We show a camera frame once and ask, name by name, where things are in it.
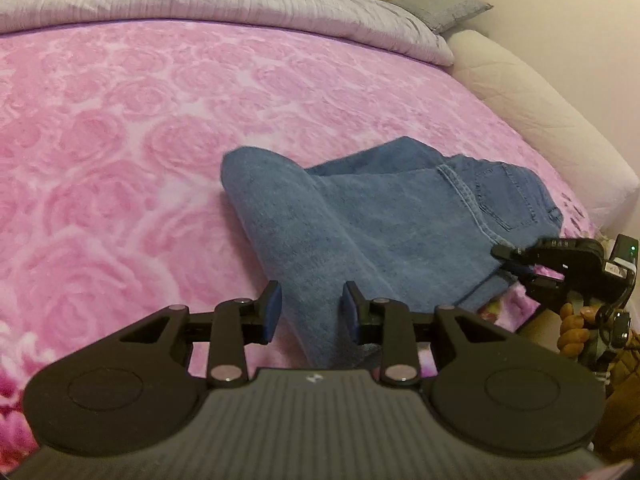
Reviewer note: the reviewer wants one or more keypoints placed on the person's right hand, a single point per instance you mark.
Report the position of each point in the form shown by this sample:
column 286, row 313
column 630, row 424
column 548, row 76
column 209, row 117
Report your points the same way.
column 575, row 332

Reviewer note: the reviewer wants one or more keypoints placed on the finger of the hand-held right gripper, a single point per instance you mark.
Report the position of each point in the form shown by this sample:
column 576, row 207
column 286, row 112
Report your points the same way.
column 520, row 271
column 510, row 251

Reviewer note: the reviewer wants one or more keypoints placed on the grey pillow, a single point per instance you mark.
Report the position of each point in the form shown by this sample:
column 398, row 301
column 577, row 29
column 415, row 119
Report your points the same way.
column 440, row 5

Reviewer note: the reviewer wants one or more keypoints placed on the blue denim jeans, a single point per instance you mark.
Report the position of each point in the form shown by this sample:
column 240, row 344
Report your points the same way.
column 375, row 220

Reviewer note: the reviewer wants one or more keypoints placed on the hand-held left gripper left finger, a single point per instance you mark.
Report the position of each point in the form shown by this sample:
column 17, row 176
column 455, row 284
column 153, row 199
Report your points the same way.
column 272, row 312

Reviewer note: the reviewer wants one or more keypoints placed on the white padded bed edge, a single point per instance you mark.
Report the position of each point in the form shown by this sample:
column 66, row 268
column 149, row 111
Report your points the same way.
column 540, row 110

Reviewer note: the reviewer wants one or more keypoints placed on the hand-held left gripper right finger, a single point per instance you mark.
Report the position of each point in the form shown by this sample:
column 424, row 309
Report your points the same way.
column 350, row 314

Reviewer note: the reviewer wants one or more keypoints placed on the pink floral blanket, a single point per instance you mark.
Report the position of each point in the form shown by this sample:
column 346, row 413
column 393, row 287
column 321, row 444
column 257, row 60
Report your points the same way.
column 125, row 150

